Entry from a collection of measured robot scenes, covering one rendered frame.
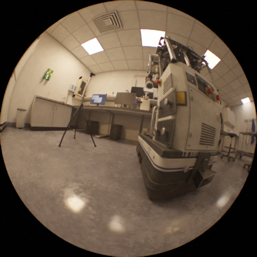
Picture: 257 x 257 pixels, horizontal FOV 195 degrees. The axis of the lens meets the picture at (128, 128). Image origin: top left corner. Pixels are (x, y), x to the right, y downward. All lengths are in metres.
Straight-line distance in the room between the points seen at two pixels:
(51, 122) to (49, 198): 1.86
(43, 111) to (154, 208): 2.24
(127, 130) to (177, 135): 2.07
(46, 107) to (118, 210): 2.10
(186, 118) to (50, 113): 2.24
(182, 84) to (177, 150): 0.30
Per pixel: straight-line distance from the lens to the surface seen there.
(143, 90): 2.46
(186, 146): 0.34
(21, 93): 2.66
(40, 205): 0.51
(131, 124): 2.30
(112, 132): 1.90
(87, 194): 0.48
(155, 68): 0.89
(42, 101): 2.08
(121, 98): 2.00
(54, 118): 2.19
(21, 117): 2.36
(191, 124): 0.35
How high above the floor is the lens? 0.39
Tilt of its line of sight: 1 degrees down
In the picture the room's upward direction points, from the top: 9 degrees clockwise
